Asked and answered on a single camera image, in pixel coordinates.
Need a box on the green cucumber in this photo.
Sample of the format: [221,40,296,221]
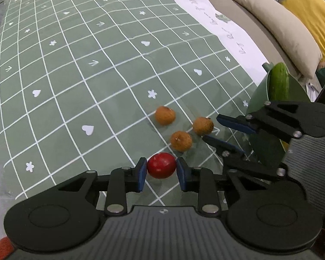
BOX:
[268,62,290,102]

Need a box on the brown longan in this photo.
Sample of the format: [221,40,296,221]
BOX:
[155,106,176,125]
[170,131,193,152]
[193,117,214,136]

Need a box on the red cherry tomato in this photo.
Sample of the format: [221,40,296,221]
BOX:
[147,153,177,179]

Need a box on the orange red fuzzy cloth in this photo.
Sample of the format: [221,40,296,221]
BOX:
[0,237,13,260]

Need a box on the white phone stand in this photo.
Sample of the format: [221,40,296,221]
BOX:
[305,83,319,101]

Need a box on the beige pillow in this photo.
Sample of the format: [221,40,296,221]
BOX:
[230,0,323,80]

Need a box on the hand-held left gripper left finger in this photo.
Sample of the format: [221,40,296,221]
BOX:
[57,157,148,216]

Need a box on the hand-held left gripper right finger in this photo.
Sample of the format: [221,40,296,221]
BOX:
[176,157,270,215]

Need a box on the beige sofa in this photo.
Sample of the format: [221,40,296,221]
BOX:
[176,0,321,93]

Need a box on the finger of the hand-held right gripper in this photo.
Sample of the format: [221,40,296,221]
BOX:
[216,101,307,145]
[203,135,288,181]

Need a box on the yellow pillow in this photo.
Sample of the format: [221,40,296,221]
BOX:
[281,0,325,62]

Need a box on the green colander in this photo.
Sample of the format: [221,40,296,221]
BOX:
[246,63,309,168]

